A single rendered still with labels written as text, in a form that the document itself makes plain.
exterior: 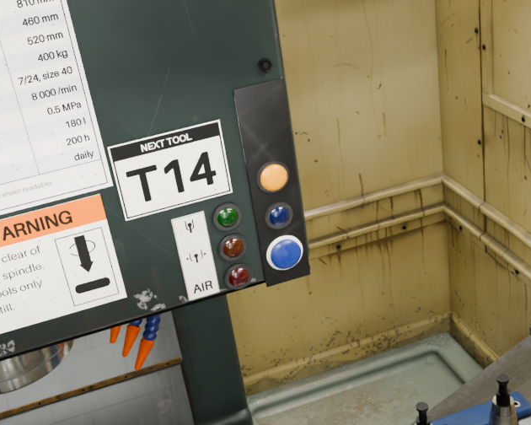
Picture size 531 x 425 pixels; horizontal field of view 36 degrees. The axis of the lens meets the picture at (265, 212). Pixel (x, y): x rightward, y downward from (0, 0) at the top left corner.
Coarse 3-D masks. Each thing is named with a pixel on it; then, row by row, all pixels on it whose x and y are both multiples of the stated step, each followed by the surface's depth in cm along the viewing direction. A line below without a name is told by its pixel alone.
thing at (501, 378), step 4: (500, 376) 101; (504, 376) 101; (496, 380) 100; (500, 380) 100; (504, 380) 100; (508, 380) 100; (500, 384) 100; (504, 384) 100; (500, 388) 101; (504, 388) 100; (496, 392) 101; (500, 392) 101; (504, 392) 101; (508, 392) 101; (496, 396) 101; (500, 396) 101; (504, 396) 101; (508, 396) 101; (496, 400) 102; (500, 400) 101; (504, 400) 101; (508, 400) 101; (500, 404) 101; (504, 404) 101
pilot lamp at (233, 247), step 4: (228, 240) 75; (232, 240) 75; (236, 240) 75; (240, 240) 75; (228, 244) 75; (232, 244) 75; (236, 244) 75; (240, 244) 75; (224, 248) 75; (228, 248) 75; (232, 248) 75; (236, 248) 75; (240, 248) 75; (224, 252) 75; (228, 252) 75; (232, 252) 75; (236, 252) 75; (240, 252) 76; (228, 256) 75; (232, 256) 75
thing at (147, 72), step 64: (128, 0) 64; (192, 0) 66; (256, 0) 67; (128, 64) 66; (192, 64) 68; (256, 64) 69; (128, 128) 68; (128, 256) 73; (256, 256) 77; (64, 320) 73; (128, 320) 76
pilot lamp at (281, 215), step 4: (276, 208) 75; (280, 208) 75; (284, 208) 75; (272, 212) 75; (276, 212) 75; (280, 212) 75; (284, 212) 75; (288, 212) 76; (272, 216) 75; (276, 216) 75; (280, 216) 75; (284, 216) 75; (288, 216) 76; (272, 220) 75; (276, 220) 75; (280, 220) 75; (284, 220) 75; (276, 224) 76; (280, 224) 76
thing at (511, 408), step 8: (512, 400) 102; (496, 408) 101; (504, 408) 101; (512, 408) 101; (496, 416) 102; (504, 416) 101; (512, 416) 102; (488, 424) 104; (496, 424) 102; (504, 424) 102; (512, 424) 102
